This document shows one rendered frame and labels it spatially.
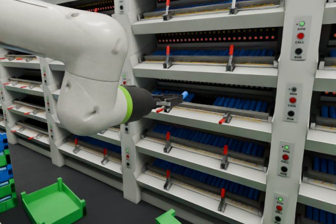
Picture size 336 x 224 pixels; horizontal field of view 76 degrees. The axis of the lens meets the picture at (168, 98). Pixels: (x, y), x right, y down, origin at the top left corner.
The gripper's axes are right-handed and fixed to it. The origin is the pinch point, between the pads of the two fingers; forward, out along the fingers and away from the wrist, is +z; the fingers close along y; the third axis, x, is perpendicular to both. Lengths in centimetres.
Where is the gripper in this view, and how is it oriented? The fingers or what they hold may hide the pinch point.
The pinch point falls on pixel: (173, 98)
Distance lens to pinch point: 72.9
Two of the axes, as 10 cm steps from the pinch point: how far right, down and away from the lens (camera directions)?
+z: 5.3, -0.5, 8.5
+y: -8.5, -1.1, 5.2
